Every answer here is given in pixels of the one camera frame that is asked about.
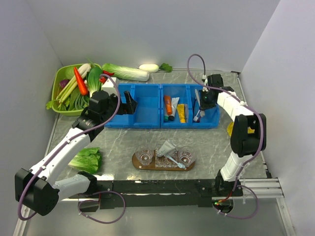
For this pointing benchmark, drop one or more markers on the purple onion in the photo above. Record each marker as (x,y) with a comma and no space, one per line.
(63,83)

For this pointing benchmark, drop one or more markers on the white green leek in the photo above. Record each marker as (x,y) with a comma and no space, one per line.
(72,84)

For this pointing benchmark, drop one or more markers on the silver white printed tube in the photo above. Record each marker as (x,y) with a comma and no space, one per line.
(174,103)

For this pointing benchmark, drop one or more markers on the orange toothpaste tube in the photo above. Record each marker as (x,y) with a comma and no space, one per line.
(167,101)

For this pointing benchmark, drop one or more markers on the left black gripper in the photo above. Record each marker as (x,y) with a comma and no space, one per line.
(129,107)

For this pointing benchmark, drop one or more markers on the white blue toothbrush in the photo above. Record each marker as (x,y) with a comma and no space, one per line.
(178,163)

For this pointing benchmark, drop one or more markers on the white toothpaste tube blue cap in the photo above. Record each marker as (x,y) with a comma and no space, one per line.
(159,154)

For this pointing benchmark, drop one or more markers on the black base frame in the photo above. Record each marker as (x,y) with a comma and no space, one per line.
(161,193)

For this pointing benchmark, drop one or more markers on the green bean bunch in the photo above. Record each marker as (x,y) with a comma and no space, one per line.
(75,101)

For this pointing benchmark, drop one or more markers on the right blue storage bin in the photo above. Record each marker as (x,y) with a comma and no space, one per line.
(186,95)

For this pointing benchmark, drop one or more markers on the clear plastic cup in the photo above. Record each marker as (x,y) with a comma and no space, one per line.
(186,155)
(144,154)

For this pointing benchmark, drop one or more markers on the brown wooden oval tray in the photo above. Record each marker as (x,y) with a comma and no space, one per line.
(151,166)

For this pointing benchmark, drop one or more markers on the orange carrot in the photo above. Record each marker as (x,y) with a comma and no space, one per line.
(80,83)

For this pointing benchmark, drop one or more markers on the white red toothpaste tube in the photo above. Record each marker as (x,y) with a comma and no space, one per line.
(168,147)

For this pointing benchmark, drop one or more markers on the yellow baby cabbage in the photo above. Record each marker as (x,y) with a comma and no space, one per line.
(230,129)

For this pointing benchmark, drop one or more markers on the white radish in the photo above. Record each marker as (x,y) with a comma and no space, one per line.
(154,68)

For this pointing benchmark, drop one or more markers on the left blue storage bin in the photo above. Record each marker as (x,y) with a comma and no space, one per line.
(147,114)

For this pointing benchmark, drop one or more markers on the blue storage bin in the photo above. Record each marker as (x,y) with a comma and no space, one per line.
(186,95)
(147,114)

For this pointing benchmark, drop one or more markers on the yellow cap small tube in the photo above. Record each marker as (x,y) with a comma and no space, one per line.
(181,113)

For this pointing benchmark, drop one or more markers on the red toothbrush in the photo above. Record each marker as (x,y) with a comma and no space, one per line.
(198,116)

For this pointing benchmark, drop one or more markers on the green lettuce head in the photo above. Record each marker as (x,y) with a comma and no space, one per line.
(88,160)

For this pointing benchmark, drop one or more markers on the red chili pepper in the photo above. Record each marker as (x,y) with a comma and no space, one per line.
(108,73)

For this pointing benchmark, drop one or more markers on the green plastic basket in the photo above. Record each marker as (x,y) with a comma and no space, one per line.
(65,73)

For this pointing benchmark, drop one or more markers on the clear square organizer tray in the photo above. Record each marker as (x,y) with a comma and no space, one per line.
(163,162)

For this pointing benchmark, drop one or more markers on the bok choy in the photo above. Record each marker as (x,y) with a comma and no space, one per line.
(94,84)

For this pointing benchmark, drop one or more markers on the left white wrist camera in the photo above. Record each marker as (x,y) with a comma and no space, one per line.
(109,87)

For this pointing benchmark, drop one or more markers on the aluminium rail frame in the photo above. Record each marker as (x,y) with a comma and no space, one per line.
(256,212)

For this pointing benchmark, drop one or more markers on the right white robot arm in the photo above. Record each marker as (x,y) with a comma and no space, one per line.
(248,135)

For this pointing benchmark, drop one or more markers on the grey toothbrush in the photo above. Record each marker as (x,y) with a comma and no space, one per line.
(198,99)

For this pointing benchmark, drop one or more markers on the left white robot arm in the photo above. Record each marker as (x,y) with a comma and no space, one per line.
(38,188)

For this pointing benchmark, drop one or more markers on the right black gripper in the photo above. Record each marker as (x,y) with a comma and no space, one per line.
(204,105)

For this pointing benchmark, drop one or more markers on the napa cabbage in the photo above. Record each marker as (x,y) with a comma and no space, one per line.
(126,73)

